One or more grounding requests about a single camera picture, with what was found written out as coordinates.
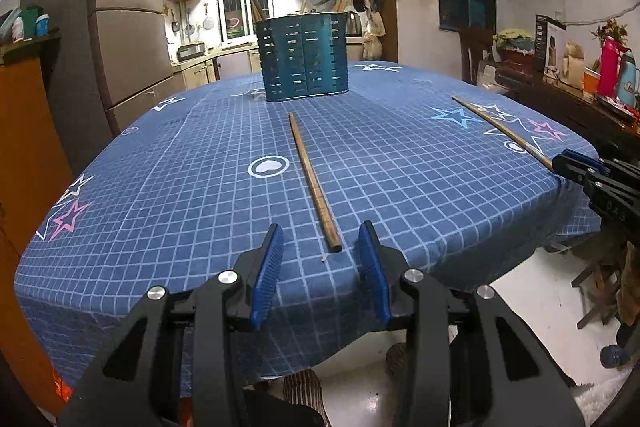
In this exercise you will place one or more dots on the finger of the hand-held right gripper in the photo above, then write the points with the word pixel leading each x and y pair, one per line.
pixel 580 177
pixel 582 158

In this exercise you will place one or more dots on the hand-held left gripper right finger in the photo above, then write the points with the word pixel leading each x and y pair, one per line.
pixel 375 279

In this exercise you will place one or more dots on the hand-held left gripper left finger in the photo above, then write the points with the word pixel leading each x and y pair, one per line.
pixel 265 279

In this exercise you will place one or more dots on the thin light wooden chopstick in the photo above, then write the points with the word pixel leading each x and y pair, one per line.
pixel 500 132

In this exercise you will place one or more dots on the thick brown wooden chopstick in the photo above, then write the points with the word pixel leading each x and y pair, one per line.
pixel 312 182

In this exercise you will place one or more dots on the blue slotted utensil holder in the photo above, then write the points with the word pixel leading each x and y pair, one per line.
pixel 302 57

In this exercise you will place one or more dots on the dark wooden sideboard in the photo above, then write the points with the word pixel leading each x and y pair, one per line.
pixel 565 107

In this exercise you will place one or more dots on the orange cup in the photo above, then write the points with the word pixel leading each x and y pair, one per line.
pixel 591 82

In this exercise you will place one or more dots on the wooden stool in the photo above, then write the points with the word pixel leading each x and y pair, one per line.
pixel 600 287

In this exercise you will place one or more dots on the light blue thermos jug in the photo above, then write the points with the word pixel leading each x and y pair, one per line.
pixel 630 82

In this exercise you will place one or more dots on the red thermos jug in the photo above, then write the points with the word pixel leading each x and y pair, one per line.
pixel 611 69

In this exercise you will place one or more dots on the blue checked star tablecloth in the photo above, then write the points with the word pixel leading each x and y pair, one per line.
pixel 200 207

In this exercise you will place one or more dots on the striped slipper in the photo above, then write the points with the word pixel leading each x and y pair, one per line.
pixel 302 394

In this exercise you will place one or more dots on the black appliance box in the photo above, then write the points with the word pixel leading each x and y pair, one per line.
pixel 547 42

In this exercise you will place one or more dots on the wooden chair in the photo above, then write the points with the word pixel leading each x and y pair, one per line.
pixel 475 52

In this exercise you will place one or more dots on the beige kitchen base cabinets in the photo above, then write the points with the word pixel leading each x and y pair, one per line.
pixel 205 72

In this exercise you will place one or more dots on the small countertop oven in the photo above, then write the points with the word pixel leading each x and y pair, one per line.
pixel 191 52

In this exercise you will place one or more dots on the steel electric kettle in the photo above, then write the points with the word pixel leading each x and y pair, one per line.
pixel 354 24

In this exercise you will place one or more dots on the hanging round strainer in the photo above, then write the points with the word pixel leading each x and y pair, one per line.
pixel 208 22

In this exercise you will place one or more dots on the orange wooden cabinet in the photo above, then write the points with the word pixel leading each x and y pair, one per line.
pixel 25 157

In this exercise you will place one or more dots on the grey refrigerator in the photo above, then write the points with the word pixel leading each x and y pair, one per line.
pixel 135 32

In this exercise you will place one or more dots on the green box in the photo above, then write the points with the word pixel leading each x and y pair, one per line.
pixel 31 14

